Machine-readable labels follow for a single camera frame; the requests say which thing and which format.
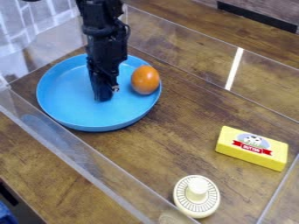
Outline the blue round tray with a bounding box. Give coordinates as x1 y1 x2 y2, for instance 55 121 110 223
35 53 162 132

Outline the clear acrylic enclosure wall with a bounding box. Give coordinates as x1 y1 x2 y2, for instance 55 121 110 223
0 3 299 224

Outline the yellow butter block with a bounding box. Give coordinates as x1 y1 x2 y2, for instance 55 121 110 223
214 126 288 172

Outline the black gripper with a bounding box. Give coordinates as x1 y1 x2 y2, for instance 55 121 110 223
74 0 130 102

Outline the cream round knob toy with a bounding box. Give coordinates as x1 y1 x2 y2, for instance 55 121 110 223
172 175 220 219

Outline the orange ball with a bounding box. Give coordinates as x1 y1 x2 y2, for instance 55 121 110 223
130 65 160 95

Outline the black bar on background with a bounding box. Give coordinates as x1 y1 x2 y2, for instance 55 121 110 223
217 1 299 33

